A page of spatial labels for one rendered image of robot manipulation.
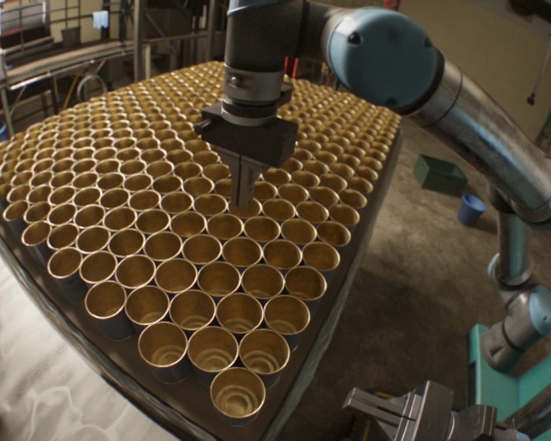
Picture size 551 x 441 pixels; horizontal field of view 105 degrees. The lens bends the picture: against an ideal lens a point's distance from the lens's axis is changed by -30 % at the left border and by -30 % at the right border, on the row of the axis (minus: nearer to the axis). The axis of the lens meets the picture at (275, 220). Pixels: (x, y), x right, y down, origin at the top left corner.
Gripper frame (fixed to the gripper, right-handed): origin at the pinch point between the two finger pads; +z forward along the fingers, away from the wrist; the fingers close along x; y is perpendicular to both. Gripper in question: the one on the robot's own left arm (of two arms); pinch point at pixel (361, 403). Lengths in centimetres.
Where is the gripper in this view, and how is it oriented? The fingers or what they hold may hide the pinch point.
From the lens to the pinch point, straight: 44.2
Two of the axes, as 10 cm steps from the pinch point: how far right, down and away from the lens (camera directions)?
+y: -1.3, 7.4, 6.6
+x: 4.7, -5.4, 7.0
